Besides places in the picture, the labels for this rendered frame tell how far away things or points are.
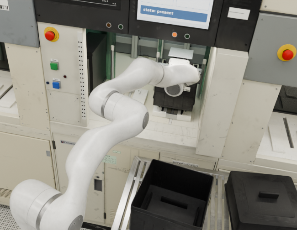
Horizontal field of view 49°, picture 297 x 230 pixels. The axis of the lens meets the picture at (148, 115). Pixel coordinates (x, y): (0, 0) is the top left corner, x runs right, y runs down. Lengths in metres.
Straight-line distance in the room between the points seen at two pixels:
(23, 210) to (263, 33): 1.02
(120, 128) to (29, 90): 0.77
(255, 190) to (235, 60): 0.58
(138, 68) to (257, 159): 0.84
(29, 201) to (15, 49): 0.82
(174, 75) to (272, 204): 0.68
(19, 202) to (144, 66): 0.57
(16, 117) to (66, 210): 0.99
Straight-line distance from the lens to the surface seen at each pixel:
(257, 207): 1.48
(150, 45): 2.36
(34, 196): 1.00
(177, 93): 1.45
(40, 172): 2.07
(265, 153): 1.73
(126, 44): 2.42
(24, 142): 1.95
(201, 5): 1.30
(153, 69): 1.15
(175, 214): 1.48
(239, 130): 1.57
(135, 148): 1.70
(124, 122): 1.03
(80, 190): 0.99
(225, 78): 1.36
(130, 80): 1.11
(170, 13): 1.32
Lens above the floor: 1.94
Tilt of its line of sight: 36 degrees down
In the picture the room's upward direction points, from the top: 5 degrees clockwise
